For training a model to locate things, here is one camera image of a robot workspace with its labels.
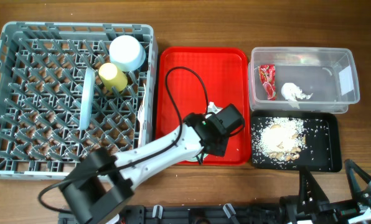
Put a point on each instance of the red snack wrapper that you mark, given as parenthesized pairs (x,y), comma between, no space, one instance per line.
(267,78)

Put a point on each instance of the white napkin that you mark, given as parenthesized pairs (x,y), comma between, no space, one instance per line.
(292,92)

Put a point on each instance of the pale blue bowl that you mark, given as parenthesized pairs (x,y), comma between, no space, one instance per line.
(127,53)

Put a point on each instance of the yellow plastic cup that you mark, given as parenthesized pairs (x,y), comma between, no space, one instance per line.
(111,76)

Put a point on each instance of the light blue plate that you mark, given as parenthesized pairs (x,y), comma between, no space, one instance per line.
(87,99)

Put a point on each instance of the green bowl with rice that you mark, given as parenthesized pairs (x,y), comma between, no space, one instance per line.
(194,159)

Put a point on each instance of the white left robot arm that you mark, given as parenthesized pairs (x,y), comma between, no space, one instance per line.
(103,183)

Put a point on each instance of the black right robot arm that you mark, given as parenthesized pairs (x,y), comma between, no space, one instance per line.
(345,211)

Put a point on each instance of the grey dishwasher rack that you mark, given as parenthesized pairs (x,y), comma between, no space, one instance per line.
(42,69)

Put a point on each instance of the black plastic bin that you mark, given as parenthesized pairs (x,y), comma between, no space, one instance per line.
(322,137)

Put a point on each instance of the red plastic tray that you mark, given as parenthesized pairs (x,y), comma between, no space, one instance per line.
(197,75)

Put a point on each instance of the spilled rice and peanut shells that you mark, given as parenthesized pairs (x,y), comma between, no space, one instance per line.
(279,139)

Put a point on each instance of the white plastic fork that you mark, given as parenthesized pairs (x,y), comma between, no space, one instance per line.
(140,118)

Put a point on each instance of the clear plastic bin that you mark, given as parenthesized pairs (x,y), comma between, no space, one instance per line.
(329,74)

